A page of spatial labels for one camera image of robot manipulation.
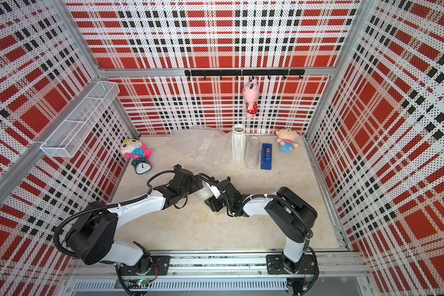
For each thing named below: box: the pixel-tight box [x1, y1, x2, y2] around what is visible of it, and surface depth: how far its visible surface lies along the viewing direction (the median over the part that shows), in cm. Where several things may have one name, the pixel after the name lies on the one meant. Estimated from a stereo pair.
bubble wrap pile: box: [166, 125, 232, 172], surface depth 110 cm
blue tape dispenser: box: [260, 143, 273, 171], surface depth 107 cm
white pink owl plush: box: [119, 138, 153, 161], surface depth 109 cm
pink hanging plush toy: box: [242, 75, 260, 120], surface depth 93 cm
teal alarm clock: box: [131, 157, 152, 175], surface depth 103 cm
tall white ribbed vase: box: [231, 123, 247, 162], surface depth 98 cm
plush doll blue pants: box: [275, 127, 300, 154], surface depth 113 cm
